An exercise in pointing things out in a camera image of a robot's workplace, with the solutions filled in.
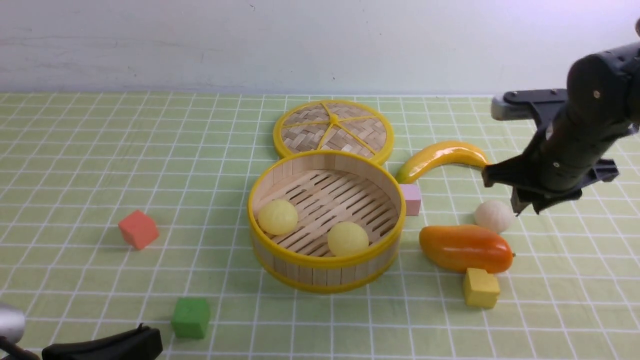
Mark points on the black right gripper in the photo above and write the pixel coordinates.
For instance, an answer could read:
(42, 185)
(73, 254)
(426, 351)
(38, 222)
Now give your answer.
(555, 167)

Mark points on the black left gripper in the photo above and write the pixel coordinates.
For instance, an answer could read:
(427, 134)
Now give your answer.
(141, 343)

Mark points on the white toy bun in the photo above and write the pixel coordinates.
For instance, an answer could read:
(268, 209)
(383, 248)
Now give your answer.
(494, 215)

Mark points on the yellow toy bun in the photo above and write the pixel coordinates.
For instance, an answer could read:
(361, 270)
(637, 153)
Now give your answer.
(347, 239)
(278, 217)

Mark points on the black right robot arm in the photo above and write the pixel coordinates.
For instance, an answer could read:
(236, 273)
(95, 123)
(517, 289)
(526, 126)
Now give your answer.
(605, 88)

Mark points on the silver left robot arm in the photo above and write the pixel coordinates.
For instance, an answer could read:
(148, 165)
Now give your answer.
(13, 320)

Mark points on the bamboo steamer tray yellow rim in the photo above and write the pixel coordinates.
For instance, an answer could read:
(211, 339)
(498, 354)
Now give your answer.
(328, 187)

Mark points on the woven bamboo steamer lid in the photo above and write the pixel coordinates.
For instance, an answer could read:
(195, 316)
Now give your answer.
(334, 124)

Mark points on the green cube block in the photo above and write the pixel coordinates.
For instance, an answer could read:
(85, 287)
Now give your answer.
(191, 318)

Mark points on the orange toy mango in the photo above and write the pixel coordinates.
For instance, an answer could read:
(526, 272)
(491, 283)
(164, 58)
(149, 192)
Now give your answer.
(457, 248)

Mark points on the yellow plastic banana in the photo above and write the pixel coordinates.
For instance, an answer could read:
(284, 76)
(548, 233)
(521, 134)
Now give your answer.
(441, 154)

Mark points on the yellow cube block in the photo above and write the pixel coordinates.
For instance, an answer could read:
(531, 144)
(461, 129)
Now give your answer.
(480, 289)

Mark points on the pink cube block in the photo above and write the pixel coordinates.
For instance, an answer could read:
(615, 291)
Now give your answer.
(413, 198)

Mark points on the red cube block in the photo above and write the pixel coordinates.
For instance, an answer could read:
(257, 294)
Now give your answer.
(138, 229)

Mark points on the green checkered tablecloth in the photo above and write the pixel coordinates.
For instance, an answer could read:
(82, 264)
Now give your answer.
(75, 164)

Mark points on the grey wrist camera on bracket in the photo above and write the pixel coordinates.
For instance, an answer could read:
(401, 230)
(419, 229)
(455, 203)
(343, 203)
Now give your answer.
(540, 105)

